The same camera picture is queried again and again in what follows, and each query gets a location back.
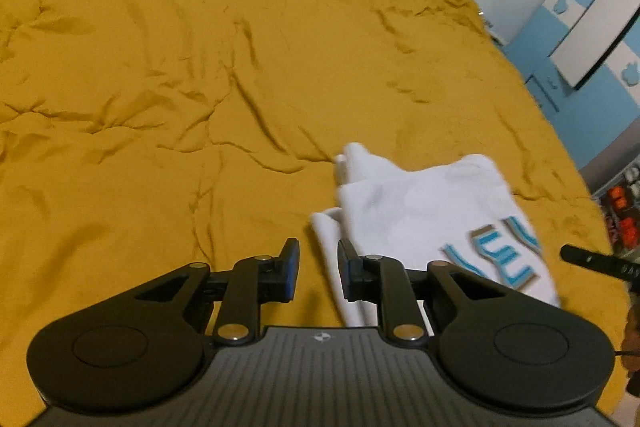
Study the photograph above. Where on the white printed t-shirt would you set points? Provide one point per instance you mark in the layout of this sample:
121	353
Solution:
463	213

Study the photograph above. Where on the mustard yellow bed cover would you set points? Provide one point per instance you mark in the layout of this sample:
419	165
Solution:
141	135

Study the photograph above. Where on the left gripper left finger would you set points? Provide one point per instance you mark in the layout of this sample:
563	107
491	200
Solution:
278	275

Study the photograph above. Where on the blue white wardrobe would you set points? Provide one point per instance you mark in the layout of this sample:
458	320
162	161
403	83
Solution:
580	61

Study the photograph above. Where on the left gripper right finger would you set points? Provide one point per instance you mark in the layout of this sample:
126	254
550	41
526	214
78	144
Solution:
360	276

